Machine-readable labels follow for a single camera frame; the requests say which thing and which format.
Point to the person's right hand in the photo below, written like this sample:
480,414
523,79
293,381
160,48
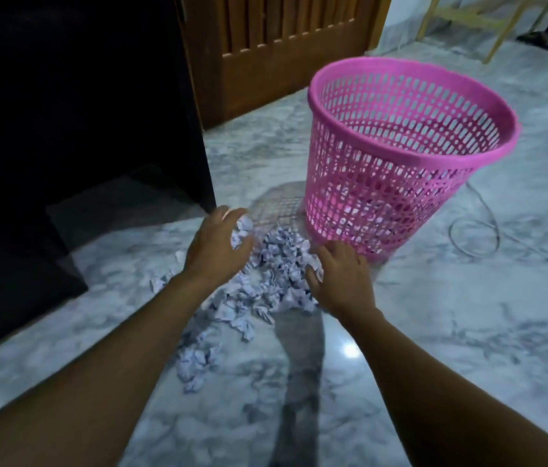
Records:
344,286

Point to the person's left hand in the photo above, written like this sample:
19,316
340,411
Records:
211,257

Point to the pile of paper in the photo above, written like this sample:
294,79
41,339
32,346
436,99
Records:
279,267

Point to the dark wooden cabinet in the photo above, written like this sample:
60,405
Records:
60,116

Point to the person's left forearm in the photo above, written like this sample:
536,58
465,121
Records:
84,389

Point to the person's right forearm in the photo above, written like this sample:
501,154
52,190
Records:
449,408

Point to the pink plastic waste basket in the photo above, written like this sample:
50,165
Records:
376,199

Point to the brown wooden room door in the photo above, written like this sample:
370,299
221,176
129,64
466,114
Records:
279,72

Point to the light wooden rack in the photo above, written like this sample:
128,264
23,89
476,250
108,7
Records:
468,14

